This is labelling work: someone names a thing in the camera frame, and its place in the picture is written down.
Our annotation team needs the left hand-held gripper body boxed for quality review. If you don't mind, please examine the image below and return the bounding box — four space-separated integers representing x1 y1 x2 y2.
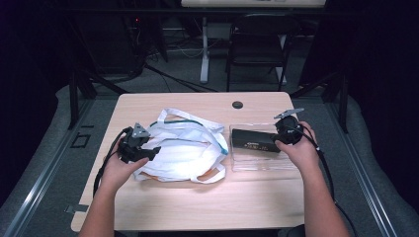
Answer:
117 121 152 165

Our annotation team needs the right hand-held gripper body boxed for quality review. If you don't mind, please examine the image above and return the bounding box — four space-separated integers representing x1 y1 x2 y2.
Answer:
272 108 305 146

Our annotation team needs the white green orange tote bag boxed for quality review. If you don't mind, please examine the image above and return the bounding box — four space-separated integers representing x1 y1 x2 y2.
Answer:
132 108 230 185

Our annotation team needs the black rectangular box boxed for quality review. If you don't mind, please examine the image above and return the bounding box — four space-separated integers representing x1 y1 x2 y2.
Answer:
231 127 282 153

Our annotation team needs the clear plastic container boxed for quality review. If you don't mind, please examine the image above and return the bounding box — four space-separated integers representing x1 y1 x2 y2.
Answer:
228 121 299 173

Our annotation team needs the person's right hand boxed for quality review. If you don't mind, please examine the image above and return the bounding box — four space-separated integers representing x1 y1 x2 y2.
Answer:
275 120 320 174

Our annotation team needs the person's left hand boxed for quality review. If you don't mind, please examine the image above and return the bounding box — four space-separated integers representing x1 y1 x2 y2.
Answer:
98 149 150 198

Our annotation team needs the black metal stand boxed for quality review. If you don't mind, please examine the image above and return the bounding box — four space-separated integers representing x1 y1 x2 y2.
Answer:
290 70 350 134
67 67 130 130

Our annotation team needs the grey tape piece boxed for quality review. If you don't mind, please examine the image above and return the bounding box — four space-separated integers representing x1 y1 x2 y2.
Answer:
64 203 90 214

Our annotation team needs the black folding chair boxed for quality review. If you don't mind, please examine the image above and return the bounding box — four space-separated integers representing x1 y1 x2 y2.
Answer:
225 14 299 93

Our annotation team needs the dark equipment cabinet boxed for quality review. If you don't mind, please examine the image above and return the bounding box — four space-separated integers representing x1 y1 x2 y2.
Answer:
83 14 146 75

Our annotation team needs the white desk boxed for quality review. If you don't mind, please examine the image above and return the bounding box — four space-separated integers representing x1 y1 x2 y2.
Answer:
180 0 326 85

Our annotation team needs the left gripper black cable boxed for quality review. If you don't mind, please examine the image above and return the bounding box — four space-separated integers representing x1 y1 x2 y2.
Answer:
93 127 132 198

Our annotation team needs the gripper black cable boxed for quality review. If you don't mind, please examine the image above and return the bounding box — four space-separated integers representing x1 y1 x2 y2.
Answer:
93 127 132 198
290 124 360 237

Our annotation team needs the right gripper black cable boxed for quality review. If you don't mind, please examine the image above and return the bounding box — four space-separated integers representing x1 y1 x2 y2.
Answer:
290 124 360 237

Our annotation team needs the black floor cable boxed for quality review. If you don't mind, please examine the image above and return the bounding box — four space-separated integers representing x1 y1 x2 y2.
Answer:
142 63 219 94

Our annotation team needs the metal floor rail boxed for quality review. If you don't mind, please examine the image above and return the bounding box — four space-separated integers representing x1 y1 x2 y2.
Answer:
0 98 97 237
324 98 401 237

